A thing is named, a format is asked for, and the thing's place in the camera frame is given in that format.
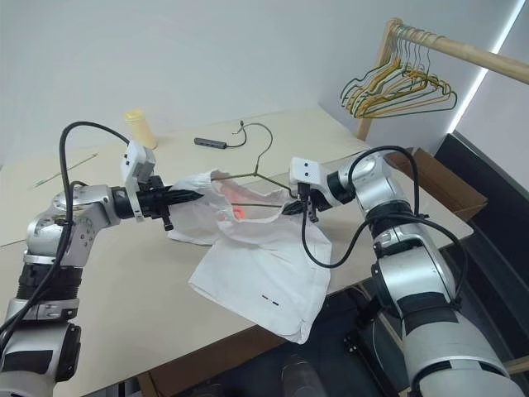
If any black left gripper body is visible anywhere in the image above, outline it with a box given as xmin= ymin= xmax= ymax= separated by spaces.
xmin=134 ymin=175 xmax=174 ymax=232

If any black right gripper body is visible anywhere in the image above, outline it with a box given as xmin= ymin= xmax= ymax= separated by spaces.
xmin=296 ymin=184 xmax=332 ymax=223

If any dark wire hanger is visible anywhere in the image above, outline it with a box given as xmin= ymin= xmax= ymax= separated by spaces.
xmin=209 ymin=122 xmax=299 ymax=208

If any white t-shirt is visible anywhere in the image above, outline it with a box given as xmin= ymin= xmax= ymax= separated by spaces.
xmin=167 ymin=167 xmax=334 ymax=346

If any grey USB hub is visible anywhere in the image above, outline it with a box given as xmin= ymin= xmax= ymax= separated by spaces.
xmin=193 ymin=136 xmax=228 ymax=150

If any pale yellow bottle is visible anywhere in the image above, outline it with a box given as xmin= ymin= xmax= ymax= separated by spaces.
xmin=125 ymin=108 xmax=159 ymax=151

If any thin wooden stick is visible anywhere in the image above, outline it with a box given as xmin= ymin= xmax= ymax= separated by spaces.
xmin=36 ymin=153 xmax=100 ymax=189

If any open brown cardboard box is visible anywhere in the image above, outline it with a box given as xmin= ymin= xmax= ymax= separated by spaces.
xmin=386 ymin=146 xmax=489 ymax=222

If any black flat panel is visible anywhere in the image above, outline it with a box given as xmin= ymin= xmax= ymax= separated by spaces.
xmin=433 ymin=131 xmax=529 ymax=361

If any white light strip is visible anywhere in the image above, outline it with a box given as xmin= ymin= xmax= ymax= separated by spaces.
xmin=446 ymin=0 xmax=528 ymax=134

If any wooden clothes rack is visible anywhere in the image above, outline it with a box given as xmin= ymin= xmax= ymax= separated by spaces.
xmin=355 ymin=17 xmax=529 ymax=141

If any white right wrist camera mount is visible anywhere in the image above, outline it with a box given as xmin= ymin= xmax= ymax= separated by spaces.
xmin=288 ymin=155 xmax=324 ymax=196

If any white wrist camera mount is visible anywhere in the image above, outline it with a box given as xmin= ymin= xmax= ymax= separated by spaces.
xmin=288 ymin=155 xmax=324 ymax=196
xmin=119 ymin=139 xmax=158 ymax=223

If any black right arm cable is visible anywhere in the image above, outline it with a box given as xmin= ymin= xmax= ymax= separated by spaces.
xmin=300 ymin=145 xmax=470 ymax=312

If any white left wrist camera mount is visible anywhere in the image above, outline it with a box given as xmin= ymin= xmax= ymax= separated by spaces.
xmin=119 ymin=139 xmax=158 ymax=223

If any black hub cable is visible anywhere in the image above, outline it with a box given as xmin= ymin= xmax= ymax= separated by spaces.
xmin=225 ymin=119 xmax=250 ymax=149

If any black table frame strut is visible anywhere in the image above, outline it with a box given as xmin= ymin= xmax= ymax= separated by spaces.
xmin=341 ymin=295 xmax=384 ymax=353

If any bunch of wire hangers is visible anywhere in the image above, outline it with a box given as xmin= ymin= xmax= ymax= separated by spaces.
xmin=340 ymin=26 xmax=459 ymax=121

